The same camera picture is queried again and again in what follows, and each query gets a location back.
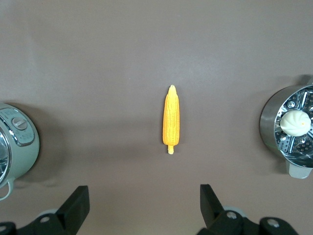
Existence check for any brown table cover cloth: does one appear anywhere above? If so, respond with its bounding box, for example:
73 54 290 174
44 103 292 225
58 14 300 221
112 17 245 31
0 0 313 235

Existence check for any perforated steel steamer insert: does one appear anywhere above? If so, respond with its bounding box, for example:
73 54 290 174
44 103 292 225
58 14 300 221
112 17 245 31
275 85 313 161

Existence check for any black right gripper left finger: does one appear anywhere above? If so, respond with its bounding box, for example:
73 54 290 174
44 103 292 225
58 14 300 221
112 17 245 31
14 185 90 235

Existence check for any round glass pot lid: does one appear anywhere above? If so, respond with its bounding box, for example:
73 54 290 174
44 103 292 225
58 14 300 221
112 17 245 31
0 117 12 190

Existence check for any white toy steamed bun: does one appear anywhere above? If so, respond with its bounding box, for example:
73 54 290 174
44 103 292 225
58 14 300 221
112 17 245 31
280 110 312 137

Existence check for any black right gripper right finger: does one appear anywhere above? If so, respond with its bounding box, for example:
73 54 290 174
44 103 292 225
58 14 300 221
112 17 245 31
197 184 262 235

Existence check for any stainless steel steamer pot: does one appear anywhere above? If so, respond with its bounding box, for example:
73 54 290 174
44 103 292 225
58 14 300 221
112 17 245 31
259 74 313 180

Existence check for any yellow toy corn cob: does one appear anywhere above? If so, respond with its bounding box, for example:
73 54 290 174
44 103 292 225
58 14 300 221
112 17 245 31
161 84 181 155

